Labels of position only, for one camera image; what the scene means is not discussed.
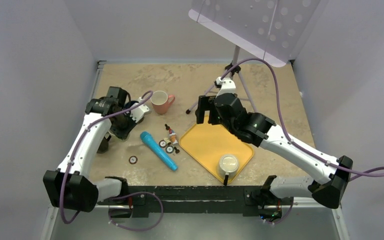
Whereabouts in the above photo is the black ceramic mug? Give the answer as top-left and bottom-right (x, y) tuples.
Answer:
(97, 131), (112, 154)

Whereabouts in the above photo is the pink ceramic mug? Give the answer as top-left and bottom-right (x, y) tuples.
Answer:
(150, 90), (176, 115)

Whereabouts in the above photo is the cream mug black handle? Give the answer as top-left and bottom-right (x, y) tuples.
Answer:
(216, 154), (240, 186)

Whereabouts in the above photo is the green ceramic mug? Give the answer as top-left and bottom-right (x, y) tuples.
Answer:
(108, 129), (124, 140)

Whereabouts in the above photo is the dark blue ceramic mug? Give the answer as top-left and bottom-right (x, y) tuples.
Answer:
(123, 100), (140, 112)

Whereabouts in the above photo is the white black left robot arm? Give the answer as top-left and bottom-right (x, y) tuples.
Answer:
(43, 86), (140, 212)

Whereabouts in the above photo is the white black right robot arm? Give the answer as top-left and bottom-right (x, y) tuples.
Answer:
(195, 93), (354, 209)

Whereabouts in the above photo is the yellow plastic tray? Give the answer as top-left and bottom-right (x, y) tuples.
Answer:
(179, 115), (255, 184)

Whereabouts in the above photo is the blue toy microphone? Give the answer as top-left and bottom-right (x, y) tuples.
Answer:
(140, 131), (178, 172)

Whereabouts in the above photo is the round brown white token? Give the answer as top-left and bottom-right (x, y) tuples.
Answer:
(128, 155), (138, 165)

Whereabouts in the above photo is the lilac tripod stand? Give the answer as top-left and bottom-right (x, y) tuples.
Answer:
(203, 45), (258, 112)

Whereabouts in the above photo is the round token upper left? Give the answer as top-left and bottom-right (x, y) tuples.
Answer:
(158, 140), (167, 148)

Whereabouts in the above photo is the round token lower right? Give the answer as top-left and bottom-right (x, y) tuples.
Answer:
(165, 145), (175, 154)

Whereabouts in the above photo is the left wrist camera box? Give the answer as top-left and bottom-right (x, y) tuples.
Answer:
(128, 97), (151, 124)

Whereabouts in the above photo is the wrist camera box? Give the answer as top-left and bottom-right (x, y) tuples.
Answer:
(214, 76), (236, 97)
(128, 97), (151, 124)

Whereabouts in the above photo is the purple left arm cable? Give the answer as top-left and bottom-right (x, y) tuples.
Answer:
(59, 90), (155, 225)

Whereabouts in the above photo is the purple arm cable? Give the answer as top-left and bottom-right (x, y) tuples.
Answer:
(220, 58), (384, 181)
(59, 90), (155, 225)

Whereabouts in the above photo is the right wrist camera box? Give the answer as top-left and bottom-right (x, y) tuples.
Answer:
(214, 76), (236, 97)

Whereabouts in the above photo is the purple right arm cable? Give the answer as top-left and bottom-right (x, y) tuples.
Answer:
(220, 58), (384, 181)

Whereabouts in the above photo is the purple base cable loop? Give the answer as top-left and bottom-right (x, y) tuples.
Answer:
(107, 191), (165, 232)

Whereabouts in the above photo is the black table edge rail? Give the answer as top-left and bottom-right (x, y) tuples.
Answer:
(97, 185), (294, 219)

